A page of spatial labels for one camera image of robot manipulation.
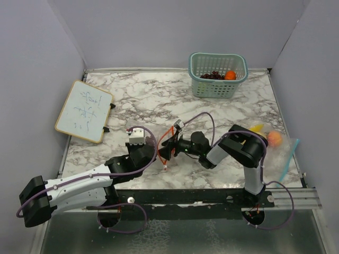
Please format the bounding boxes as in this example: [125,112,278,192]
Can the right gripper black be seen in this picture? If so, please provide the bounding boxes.
[156,131,201,161]

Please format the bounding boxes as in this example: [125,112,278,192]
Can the clear bag red zipper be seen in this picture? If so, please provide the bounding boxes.
[153,125,176,171]

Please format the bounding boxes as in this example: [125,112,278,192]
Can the red fake grapes bunch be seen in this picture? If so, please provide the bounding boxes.
[200,71,225,80]

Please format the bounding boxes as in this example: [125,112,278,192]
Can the yellow fake banana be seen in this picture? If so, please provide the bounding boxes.
[249,124,264,134]

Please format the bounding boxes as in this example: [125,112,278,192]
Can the orange fake pumpkin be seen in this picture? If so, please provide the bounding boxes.
[224,70,237,80]

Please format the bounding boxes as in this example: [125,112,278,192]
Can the orange fake peach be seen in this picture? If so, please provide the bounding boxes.
[267,130,283,147]

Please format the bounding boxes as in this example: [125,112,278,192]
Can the clear bag blue zipper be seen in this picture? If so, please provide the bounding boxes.
[250,123,299,183]

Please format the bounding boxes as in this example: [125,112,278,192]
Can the dark purple fake grapes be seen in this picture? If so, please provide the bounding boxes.
[145,136,157,147]

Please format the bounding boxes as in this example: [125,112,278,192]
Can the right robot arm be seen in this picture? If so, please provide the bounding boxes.
[158,124,268,207]

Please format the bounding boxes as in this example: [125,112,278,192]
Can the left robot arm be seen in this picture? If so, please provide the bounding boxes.
[16,144,156,228]

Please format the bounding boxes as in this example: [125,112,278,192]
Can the teal plastic basket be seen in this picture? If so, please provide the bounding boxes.
[188,52,248,98]

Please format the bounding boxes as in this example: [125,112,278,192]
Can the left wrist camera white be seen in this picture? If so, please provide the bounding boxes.
[126,128,146,145]

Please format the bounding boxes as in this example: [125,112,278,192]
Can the small whiteboard wooden frame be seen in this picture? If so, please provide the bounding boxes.
[55,80,114,143]

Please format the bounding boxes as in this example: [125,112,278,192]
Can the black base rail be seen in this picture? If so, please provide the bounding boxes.
[86,185,276,222]

